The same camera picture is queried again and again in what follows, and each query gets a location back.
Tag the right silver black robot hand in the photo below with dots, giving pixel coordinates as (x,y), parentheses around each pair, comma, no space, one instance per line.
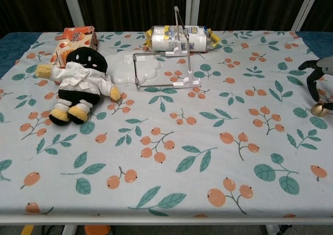
(312,85)

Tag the dark brown curtain panel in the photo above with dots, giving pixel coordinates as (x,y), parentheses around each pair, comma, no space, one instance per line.
(247,5)
(325,13)
(28,8)
(130,5)

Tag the pack of white tissue rolls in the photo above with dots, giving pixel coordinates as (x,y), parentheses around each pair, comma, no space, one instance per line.
(200,39)

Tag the floral fruit print tablecloth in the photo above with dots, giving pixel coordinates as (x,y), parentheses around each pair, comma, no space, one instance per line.
(166,146)

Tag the white flower-shaped plastic plate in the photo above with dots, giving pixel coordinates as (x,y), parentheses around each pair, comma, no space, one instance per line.
(122,71)

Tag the black-headed plush doll white coat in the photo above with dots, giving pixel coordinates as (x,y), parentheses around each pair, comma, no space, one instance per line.
(80,81)

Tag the orange biscuit box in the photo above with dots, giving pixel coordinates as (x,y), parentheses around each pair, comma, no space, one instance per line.
(72,39)

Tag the grey metal partition post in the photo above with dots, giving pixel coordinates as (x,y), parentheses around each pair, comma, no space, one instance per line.
(193,3)
(72,5)
(304,8)

